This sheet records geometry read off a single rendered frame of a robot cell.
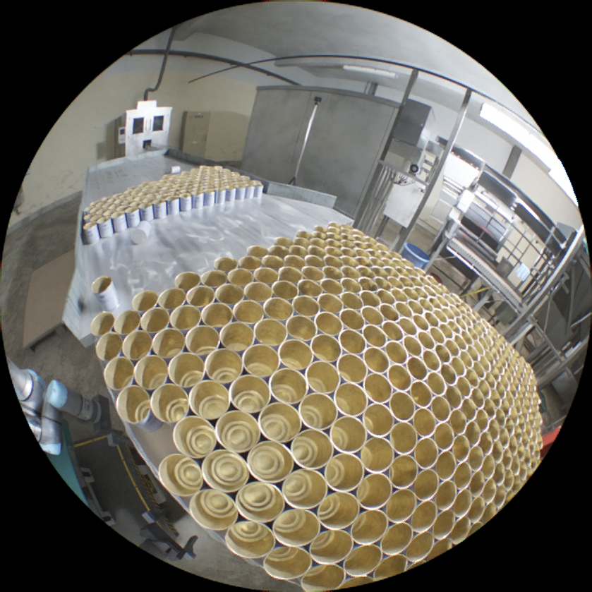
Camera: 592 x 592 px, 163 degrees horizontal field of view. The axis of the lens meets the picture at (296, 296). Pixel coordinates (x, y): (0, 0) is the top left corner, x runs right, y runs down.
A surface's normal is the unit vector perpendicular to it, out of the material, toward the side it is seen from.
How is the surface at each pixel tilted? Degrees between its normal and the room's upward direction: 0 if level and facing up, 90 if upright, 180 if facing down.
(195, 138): 90
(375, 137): 90
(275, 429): 2
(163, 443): 2
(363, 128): 90
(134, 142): 90
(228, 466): 2
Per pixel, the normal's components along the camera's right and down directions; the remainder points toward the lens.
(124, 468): 0.25, -0.69
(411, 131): -0.63, 0.41
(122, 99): 0.73, 0.59
